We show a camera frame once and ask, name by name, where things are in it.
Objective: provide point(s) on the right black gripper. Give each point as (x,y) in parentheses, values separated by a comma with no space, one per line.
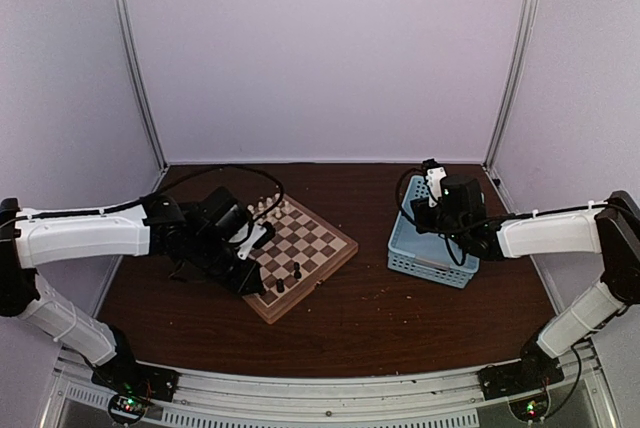
(420,211)

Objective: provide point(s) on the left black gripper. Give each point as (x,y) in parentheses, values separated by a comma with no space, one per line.
(250,272)

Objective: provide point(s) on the light blue plastic basket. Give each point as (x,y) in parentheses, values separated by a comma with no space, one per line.
(430,256)

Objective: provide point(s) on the wooden chess board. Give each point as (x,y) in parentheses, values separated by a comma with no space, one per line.
(305,251)

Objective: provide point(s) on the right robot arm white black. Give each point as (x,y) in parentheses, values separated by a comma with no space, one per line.
(606,230)

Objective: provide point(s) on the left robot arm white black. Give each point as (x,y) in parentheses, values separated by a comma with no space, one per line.
(216,236)

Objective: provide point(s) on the row of white chess pieces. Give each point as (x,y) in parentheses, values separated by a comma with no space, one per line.
(270,208)

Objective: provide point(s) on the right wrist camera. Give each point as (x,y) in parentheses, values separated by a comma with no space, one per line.
(433,174)

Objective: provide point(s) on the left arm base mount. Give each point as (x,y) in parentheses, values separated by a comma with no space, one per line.
(150,384)

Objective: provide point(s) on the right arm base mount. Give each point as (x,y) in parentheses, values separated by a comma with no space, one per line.
(498,381)

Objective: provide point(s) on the front aluminium rail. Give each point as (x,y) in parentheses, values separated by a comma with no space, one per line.
(451,398)

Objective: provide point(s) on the right aluminium frame post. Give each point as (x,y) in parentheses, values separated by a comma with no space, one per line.
(524,32)

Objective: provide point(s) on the aluminium frame post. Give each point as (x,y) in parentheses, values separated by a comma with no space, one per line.
(524,32)
(137,82)

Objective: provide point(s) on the left aluminium frame post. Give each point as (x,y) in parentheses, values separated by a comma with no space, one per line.
(137,82)

